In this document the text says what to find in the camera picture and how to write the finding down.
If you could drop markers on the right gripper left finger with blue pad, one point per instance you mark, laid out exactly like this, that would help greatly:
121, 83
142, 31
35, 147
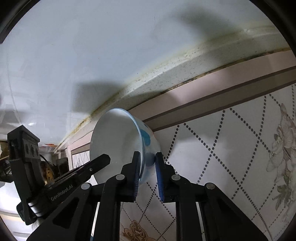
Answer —
120, 188

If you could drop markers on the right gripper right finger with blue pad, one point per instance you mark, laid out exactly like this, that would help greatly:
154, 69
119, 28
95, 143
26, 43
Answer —
176, 189

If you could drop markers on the white bowl colourful dots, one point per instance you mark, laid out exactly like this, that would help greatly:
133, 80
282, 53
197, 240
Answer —
119, 134

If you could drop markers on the patterned pink table mat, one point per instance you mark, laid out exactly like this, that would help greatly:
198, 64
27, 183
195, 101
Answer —
235, 127

